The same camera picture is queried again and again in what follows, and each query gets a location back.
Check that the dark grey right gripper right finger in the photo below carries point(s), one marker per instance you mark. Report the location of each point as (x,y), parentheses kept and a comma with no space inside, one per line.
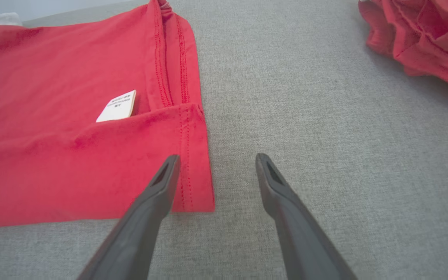
(301,237)

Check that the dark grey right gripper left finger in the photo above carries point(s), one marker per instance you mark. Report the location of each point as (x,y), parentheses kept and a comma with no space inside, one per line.
(142,225)

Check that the red white sports jersey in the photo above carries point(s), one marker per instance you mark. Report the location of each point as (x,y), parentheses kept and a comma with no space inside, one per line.
(53,116)

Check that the crumpled red white garment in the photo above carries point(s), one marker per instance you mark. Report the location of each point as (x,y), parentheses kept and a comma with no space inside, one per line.
(422,35)

